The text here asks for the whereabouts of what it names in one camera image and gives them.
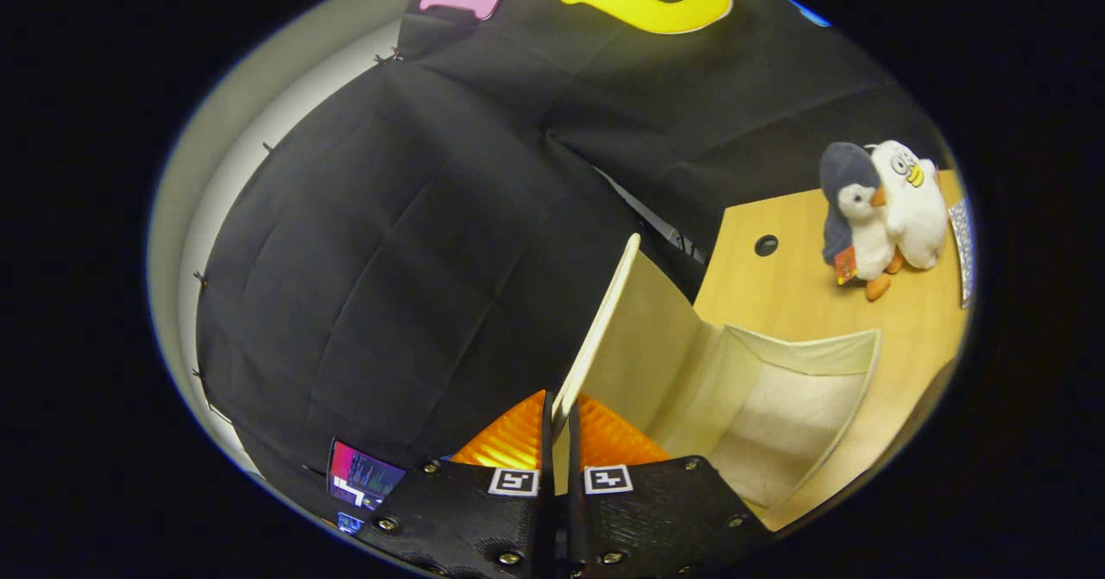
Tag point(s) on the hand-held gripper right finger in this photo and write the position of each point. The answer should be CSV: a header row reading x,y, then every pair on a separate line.
x,y
574,510

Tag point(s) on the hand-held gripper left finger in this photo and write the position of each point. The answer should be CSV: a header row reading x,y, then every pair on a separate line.
x,y
546,493

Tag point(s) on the beige fabric storage box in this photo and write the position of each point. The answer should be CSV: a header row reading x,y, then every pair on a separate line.
x,y
777,424

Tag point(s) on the lit screen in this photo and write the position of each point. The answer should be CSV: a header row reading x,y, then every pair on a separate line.
x,y
363,475

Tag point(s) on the grey penguin plush toy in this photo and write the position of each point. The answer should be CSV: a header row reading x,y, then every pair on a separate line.
x,y
855,217

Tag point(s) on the white duck plush toy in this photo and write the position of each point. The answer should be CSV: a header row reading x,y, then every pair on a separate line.
x,y
915,217

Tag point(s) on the grey patterned white book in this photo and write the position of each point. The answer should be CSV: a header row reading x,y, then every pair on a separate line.
x,y
963,251

